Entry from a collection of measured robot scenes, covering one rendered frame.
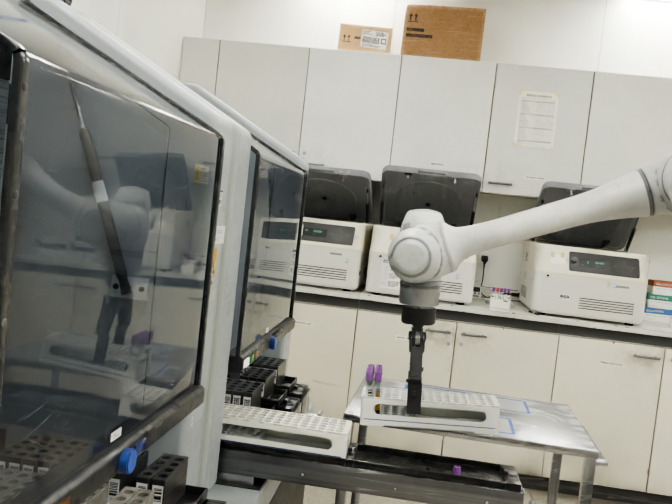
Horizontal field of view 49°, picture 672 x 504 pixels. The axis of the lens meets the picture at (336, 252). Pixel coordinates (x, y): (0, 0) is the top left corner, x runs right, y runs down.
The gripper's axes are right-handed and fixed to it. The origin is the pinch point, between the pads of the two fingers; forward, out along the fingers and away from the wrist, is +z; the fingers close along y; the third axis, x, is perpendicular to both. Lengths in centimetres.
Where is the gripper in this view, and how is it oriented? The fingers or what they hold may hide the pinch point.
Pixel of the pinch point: (413, 397)
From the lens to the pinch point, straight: 166.6
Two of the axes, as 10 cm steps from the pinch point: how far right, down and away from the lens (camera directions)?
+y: 1.0, -0.4, 9.9
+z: -0.5, 10.0, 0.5
